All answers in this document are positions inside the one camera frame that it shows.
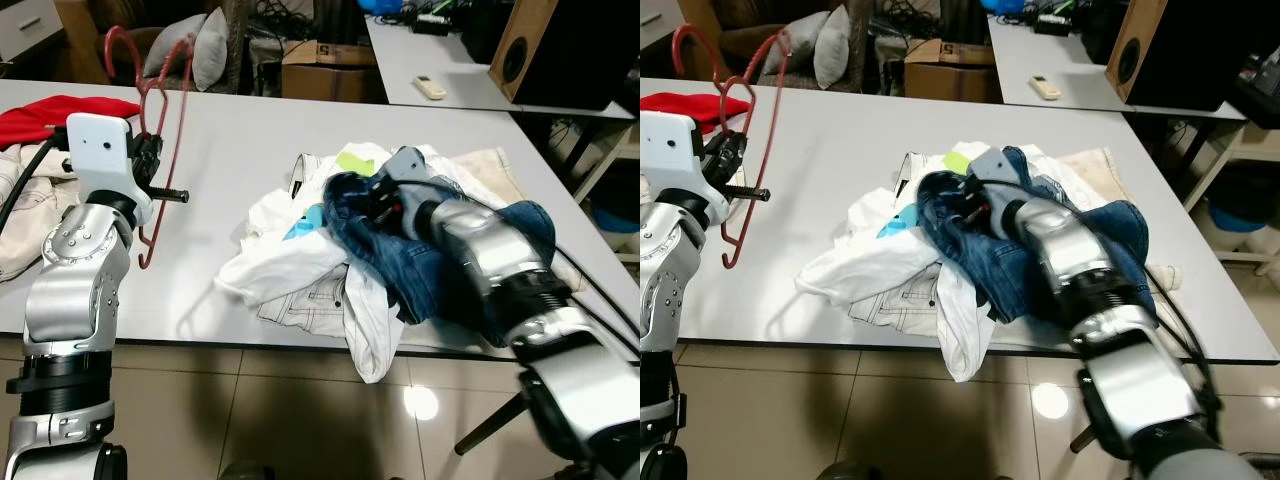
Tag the white t-shirt blue print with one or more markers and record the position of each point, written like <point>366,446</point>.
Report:
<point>850,265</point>
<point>270,260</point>

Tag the blue denim jeans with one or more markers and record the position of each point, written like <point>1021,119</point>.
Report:
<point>380,260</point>
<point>960,260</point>

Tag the red cloth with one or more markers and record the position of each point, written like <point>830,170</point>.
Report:
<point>50,118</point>
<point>675,105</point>

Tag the blue plastic tub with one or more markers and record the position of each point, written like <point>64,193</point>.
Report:
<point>615,215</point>
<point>1240,225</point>

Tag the wooden loudspeaker black side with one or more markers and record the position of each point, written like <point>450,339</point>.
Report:
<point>1190,55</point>
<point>570,50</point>

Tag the white drawer unit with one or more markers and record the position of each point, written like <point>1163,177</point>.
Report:
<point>660,20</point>
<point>25,30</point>

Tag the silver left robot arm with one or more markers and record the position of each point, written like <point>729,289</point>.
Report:
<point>665,280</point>
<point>75,290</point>

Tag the grey cushion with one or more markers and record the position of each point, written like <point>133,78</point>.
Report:
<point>211,50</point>
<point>800,45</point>
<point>172,45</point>
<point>832,48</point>

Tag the printed brown cardboard box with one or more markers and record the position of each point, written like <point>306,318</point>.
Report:
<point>950,82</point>
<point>330,80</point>

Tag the brown wooden armchair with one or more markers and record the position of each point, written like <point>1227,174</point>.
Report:
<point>80,40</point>
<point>700,18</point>

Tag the dark robot foot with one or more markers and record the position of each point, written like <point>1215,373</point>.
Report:
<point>845,472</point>
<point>245,472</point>

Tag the cream remote control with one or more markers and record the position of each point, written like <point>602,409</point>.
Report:
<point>1046,88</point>
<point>431,87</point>

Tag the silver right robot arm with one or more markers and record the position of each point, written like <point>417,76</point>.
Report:
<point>1060,245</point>
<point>480,250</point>

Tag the black flat device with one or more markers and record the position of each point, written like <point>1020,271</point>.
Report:
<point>430,22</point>
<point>1050,22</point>

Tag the white trousers dark stitching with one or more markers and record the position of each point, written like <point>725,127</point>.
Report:
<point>305,310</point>
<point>890,310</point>

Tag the lime green cloth patch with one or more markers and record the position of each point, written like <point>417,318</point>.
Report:
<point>955,162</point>
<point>355,162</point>

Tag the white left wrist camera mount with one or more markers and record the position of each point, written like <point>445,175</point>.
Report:
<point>670,150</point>
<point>100,150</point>

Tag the blue plastic item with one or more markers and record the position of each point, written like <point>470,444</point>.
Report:
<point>1000,5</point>
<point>378,6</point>

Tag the beige crumpled garment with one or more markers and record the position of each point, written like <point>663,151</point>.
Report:
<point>25,215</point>

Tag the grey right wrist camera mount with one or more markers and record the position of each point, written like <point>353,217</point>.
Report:
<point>985,165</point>
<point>408,165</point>

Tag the small beige desk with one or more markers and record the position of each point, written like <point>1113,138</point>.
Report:
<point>600,150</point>
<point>1250,150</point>

